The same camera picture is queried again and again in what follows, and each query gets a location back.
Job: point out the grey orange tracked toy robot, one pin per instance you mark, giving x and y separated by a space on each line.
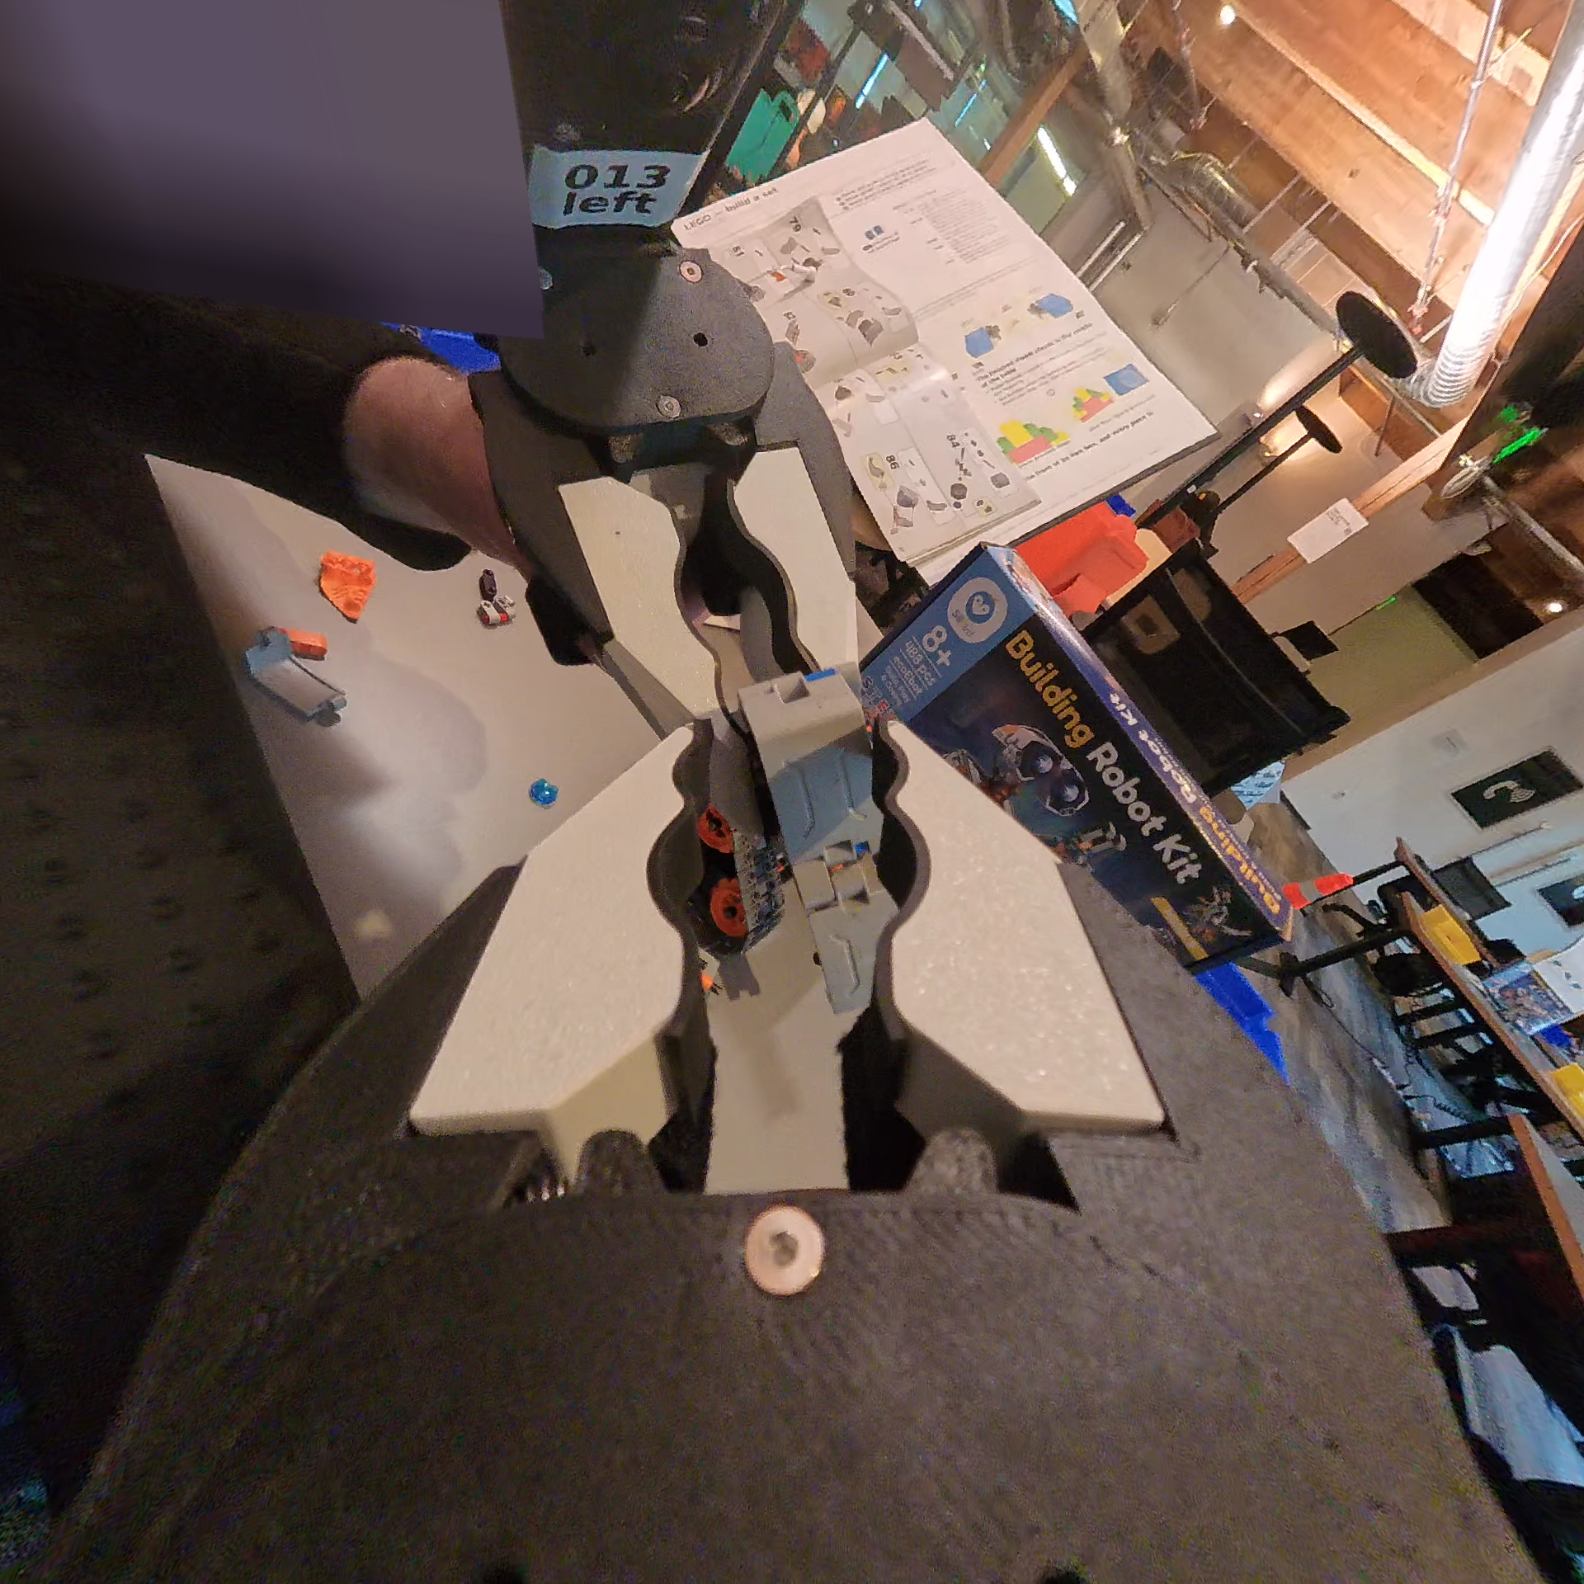
736 867

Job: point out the white wall notice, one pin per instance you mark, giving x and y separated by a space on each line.
1327 527

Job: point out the silver ventilation duct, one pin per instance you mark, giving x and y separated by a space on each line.
1510 199

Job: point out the open instruction booklet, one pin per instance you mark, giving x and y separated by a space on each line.
867 408

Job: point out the dark blue robot kit box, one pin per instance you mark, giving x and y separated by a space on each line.
1089 768

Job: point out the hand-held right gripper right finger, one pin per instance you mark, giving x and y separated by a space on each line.
1027 991

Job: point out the red plastic container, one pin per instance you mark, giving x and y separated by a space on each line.
1083 557

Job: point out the yellow bin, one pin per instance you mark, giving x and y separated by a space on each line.
1451 938

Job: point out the long cluttered desk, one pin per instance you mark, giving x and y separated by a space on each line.
1485 991

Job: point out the person's left hand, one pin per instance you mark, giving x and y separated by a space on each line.
421 446

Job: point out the person's left forearm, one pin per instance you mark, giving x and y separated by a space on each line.
185 372

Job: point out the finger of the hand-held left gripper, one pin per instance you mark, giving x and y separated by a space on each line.
804 545
619 557

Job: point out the dark dimpled mat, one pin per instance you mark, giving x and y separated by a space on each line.
124 867

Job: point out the long grey panel blue pins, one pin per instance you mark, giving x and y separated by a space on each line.
811 768

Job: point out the large white instruction sheet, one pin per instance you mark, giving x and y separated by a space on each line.
990 284

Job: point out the small grey panel orange pin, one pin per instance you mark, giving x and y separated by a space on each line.
291 675

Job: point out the short black stand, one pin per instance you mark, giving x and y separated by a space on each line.
1319 430

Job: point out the orange toy piece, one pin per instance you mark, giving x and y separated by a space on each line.
347 585

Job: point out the tall black stand pole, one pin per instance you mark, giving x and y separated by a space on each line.
1287 408

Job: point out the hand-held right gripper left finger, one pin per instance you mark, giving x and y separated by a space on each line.
556 991

